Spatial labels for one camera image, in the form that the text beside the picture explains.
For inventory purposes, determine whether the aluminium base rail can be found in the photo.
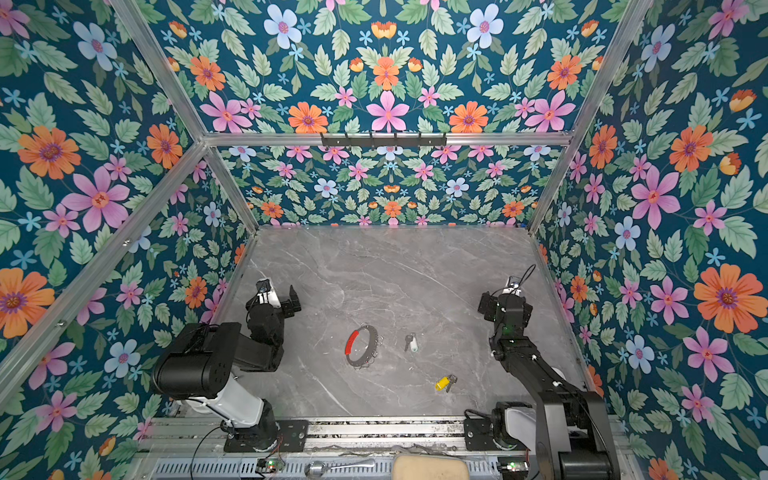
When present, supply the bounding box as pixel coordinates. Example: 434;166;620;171
138;415;502;457

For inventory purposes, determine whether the large keyring with red grip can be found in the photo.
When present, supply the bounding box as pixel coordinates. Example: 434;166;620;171
344;325;380;369

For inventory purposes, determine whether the aluminium frame post back left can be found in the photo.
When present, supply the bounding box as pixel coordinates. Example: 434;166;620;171
111;1;258;235

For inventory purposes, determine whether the aluminium frame post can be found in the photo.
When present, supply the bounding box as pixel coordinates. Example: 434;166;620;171
111;1;258;235
528;0;653;238

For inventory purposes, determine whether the aluminium left diagonal bar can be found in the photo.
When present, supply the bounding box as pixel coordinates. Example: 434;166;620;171
1;141;207;410

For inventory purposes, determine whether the beige foam pad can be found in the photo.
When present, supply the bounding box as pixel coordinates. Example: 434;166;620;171
391;454;470;480

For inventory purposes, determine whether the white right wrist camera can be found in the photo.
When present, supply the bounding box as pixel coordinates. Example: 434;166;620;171
501;276;524;297

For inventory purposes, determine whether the metal spoon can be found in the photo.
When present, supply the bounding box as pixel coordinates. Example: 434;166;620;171
304;458;376;479

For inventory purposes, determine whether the aluminium frame post back right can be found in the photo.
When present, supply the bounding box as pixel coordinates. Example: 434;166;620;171
528;0;653;238

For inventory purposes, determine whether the black hook rail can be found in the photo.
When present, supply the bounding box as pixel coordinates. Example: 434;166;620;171
320;133;448;148

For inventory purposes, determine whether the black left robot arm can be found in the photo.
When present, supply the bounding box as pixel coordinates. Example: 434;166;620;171
151;278;302;451

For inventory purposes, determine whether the aluminium horizontal back bar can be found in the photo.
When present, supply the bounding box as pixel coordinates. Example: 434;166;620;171
204;132;573;148

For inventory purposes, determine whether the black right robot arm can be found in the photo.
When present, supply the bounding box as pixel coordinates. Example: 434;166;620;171
478;287;621;479

